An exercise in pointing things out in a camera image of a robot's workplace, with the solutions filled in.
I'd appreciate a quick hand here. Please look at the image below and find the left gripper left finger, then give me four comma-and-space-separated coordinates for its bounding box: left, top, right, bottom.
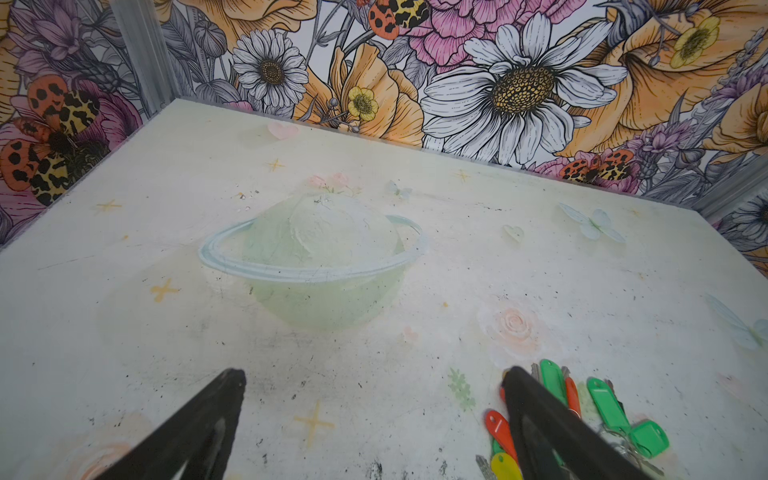
99, 368, 246, 479

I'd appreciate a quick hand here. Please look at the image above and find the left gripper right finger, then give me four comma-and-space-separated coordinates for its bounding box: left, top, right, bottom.
502, 366, 648, 479

